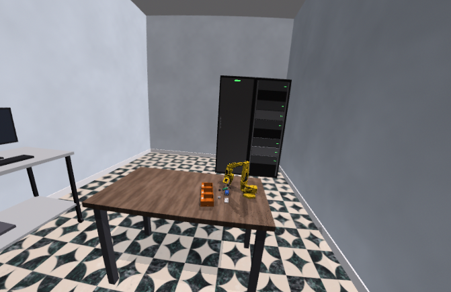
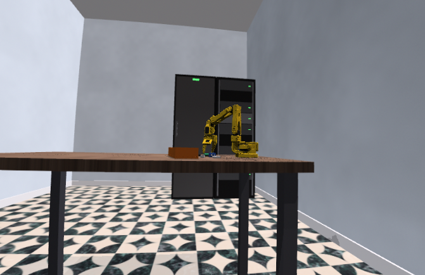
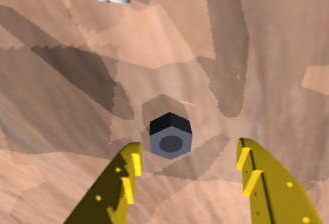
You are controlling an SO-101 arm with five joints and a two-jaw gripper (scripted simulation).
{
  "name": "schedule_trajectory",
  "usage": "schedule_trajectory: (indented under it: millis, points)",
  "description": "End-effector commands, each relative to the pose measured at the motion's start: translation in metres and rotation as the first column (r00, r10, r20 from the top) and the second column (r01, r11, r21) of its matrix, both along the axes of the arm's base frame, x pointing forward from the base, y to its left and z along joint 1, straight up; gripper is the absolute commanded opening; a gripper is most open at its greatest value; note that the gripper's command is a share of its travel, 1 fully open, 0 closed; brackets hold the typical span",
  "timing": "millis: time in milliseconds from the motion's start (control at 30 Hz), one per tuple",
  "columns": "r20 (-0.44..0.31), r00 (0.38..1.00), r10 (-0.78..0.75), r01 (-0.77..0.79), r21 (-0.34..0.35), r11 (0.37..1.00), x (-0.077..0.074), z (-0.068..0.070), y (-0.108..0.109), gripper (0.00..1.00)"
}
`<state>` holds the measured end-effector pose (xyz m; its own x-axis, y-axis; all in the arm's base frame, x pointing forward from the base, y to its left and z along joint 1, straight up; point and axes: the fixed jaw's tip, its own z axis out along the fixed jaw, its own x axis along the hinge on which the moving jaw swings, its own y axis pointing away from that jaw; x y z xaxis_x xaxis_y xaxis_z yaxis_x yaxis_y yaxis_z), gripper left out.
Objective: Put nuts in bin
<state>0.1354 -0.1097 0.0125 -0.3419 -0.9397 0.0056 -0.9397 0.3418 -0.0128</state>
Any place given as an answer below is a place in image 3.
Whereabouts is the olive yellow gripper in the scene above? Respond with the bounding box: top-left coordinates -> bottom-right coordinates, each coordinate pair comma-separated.
63,138 -> 323,224

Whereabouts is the dark grey hex nut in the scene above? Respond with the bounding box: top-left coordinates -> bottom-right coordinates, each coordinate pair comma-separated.
150,112 -> 193,160

